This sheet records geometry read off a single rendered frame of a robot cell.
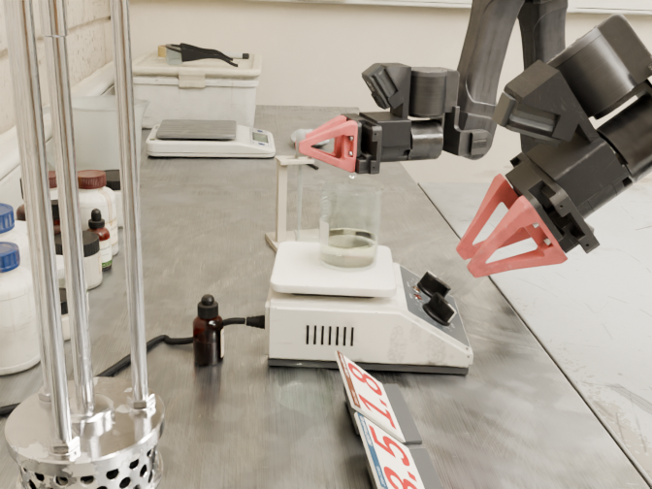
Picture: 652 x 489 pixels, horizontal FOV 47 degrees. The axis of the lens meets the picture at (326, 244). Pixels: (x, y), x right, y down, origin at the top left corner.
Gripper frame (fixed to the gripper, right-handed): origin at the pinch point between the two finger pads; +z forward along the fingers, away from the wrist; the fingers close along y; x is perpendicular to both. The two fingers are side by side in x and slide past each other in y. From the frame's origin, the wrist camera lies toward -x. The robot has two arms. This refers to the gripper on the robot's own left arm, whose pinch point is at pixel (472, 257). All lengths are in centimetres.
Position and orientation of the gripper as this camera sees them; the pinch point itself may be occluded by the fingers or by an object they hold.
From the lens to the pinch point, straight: 67.5
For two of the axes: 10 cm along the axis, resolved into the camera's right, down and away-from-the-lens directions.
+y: 1.2, 4.3, -9.0
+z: -7.9, 5.9, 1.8
